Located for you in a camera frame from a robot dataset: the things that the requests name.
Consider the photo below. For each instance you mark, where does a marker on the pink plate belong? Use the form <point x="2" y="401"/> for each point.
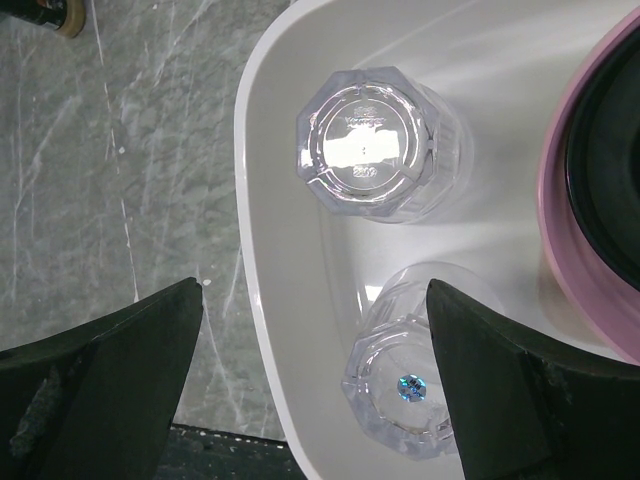
<point x="604" y="301"/>

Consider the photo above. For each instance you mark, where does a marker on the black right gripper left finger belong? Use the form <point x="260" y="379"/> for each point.
<point x="97" y="401"/>

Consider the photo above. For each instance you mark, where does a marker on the clear faceted glass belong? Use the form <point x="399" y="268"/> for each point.
<point x="391" y="379"/>

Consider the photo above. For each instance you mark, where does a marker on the black plate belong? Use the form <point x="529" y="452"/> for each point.
<point x="602" y="160"/>

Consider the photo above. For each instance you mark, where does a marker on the white plastic tray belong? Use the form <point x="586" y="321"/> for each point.
<point x="312" y="275"/>

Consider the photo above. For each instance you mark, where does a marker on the yellow label sauce bottle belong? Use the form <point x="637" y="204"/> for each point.
<point x="65" y="17"/>

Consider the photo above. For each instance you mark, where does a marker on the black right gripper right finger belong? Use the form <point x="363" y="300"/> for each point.
<point x="524" y="405"/>

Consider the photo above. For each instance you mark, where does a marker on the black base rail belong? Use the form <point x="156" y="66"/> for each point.
<point x="197" y="453"/>

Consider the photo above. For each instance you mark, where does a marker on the clear drinking glass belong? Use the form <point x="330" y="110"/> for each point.
<point x="374" y="143"/>

